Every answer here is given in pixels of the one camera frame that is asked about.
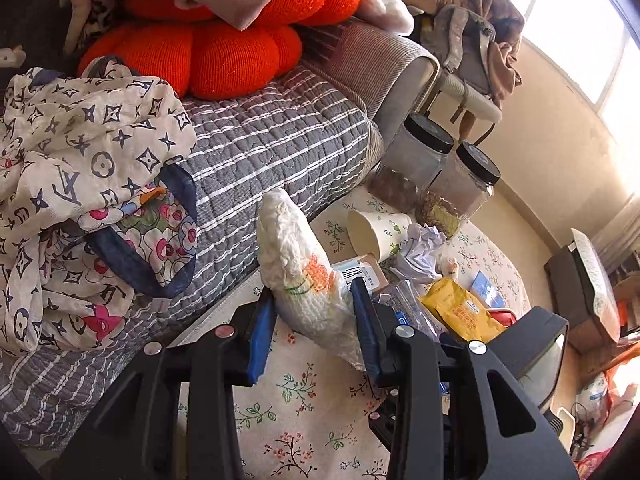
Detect clear jar black lid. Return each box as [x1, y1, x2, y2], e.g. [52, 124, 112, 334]
[416, 141, 501, 240]
[367, 113, 454, 214]

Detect clear plastic wrapper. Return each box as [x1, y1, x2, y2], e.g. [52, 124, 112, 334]
[373, 280, 447, 342]

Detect white paper cup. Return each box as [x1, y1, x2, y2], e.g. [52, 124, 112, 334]
[347, 210, 412, 262]

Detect grey office chair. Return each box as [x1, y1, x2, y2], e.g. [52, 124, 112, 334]
[402, 0, 525, 140]

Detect red knitted flower cushion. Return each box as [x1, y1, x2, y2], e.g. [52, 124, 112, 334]
[78, 0, 360, 101]

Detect floral tote bag blue handles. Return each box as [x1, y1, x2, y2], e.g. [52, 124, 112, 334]
[77, 165, 198, 298]

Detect clear jar black lid left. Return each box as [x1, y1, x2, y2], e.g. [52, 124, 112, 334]
[367, 113, 454, 214]

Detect small cardboard box barcode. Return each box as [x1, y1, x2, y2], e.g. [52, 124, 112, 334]
[332, 254, 390, 294]

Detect grey striped quilted sofa cover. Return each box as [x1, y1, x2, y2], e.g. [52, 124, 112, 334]
[1, 66, 384, 450]

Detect floral tablecloth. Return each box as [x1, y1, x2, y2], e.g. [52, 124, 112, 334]
[171, 188, 530, 479]

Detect yellow snack packet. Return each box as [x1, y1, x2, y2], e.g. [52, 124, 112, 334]
[419, 278, 506, 344]

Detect clear jar black lid right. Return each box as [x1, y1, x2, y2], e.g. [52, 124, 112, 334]
[416, 141, 501, 240]

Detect white monogram patterned cloth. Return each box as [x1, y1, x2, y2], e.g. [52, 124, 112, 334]
[1, 56, 196, 356]

